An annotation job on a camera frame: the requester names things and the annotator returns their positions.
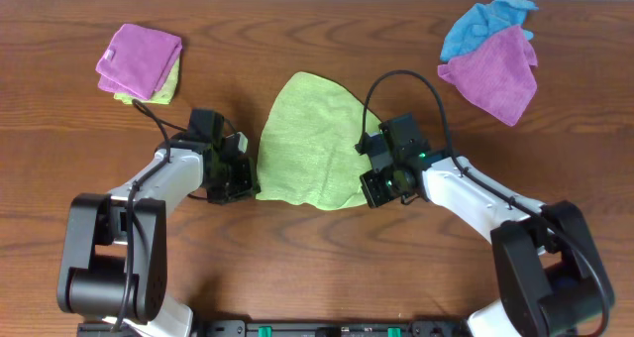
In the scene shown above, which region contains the green microfiber cloth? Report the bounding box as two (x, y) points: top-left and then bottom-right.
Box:
(257, 71), (370, 211)

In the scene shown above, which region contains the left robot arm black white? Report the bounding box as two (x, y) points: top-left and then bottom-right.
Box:
(56, 109), (260, 336)

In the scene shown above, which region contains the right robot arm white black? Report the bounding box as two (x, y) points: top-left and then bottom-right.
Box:
(356, 114), (614, 336)

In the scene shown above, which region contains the folded green cloth under purple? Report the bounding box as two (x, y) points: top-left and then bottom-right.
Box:
(113, 59), (180, 105)

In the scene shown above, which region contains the crumpled purple cloth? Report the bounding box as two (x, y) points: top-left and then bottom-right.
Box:
(437, 25), (538, 127)

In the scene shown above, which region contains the crumpled blue cloth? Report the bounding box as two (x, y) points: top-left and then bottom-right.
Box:
(440, 0), (538, 62)

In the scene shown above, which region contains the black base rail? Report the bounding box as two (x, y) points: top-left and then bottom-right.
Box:
(76, 317), (476, 337)

